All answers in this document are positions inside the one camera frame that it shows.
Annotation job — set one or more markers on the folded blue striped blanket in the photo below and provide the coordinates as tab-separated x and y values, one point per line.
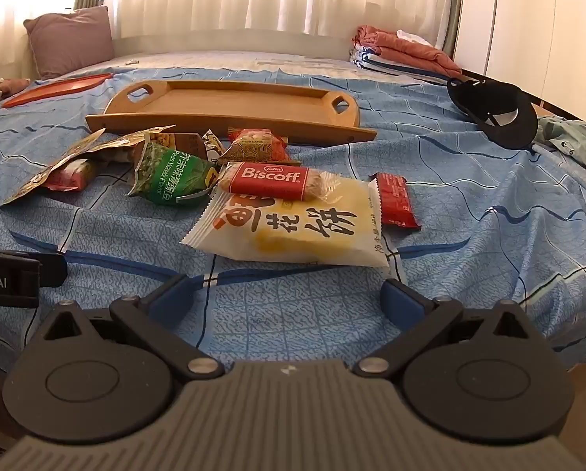
366	54

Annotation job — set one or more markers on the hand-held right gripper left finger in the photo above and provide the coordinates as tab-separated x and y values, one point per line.
168	300

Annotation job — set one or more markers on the blue checked bedsheet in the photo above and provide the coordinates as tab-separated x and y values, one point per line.
469	216

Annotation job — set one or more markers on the red biscuit packet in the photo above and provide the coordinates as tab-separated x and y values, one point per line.
268	180

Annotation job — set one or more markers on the red peanut packet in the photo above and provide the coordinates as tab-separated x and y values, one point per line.
254	144

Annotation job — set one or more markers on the white wardrobe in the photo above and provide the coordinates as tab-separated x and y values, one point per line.
543	34

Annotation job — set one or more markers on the small white cloth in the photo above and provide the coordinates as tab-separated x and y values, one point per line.
410	36

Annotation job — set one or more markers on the folded clothes pile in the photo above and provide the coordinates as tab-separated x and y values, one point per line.
410	49

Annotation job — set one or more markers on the green pea packet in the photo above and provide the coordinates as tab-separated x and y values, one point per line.
170	176

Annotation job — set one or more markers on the purple pillow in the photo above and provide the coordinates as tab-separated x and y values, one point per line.
70	41

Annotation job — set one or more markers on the small dark red packet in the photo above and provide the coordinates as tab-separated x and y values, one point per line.
396	201

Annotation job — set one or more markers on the brown snack packet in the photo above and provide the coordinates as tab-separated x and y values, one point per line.
190	144

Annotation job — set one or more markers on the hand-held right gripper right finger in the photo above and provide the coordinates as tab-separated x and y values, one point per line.
396	300

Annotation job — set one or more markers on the orange plastic tray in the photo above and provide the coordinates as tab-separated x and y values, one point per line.
52	89

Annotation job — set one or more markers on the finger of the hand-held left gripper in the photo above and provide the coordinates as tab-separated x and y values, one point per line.
52	270

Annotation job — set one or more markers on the brownish pink cloth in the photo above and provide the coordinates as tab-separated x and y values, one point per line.
11	88

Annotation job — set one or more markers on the gold foil snack packet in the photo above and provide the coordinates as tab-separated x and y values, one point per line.
52	169

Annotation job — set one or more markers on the pale yellow snack packet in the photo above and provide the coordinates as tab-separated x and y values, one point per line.
131	140

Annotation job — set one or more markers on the pink white candy packet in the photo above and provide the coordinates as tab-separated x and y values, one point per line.
70	176

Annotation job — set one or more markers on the pale patterned mattress sheet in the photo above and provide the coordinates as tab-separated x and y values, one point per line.
224	61

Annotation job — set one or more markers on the large white yellow pastry packet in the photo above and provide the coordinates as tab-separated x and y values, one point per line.
298	235

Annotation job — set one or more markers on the grey green garment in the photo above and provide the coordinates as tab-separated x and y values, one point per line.
577	142

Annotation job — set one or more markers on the black cap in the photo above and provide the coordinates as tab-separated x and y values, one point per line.
511	125

